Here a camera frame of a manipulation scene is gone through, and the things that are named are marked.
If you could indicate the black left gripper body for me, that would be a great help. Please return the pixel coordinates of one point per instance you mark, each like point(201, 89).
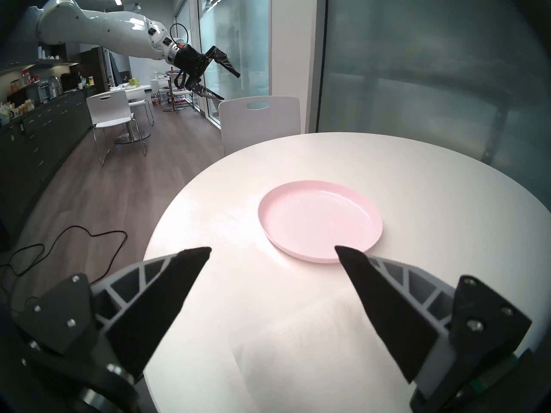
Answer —
point(191, 61)

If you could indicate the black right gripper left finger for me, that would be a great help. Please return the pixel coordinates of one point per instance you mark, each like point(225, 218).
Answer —
point(150, 304)

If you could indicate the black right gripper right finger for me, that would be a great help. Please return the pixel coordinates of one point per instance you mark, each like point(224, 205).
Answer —
point(396, 313)

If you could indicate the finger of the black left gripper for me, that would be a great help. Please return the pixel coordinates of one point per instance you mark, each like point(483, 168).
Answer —
point(226, 61)
point(206, 91)

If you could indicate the pink round plate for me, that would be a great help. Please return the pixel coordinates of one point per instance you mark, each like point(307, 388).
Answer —
point(318, 218)

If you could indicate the white paper napkin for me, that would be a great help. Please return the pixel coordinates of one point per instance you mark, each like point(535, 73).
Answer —
point(280, 365)

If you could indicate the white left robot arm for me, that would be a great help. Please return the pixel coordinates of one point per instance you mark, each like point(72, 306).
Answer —
point(112, 29)

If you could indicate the white cafeteria chair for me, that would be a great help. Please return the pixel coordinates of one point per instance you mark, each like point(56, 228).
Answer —
point(144, 109)
point(109, 111)

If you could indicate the dark kitchen counter cabinets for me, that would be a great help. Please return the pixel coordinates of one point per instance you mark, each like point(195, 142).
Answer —
point(38, 137)

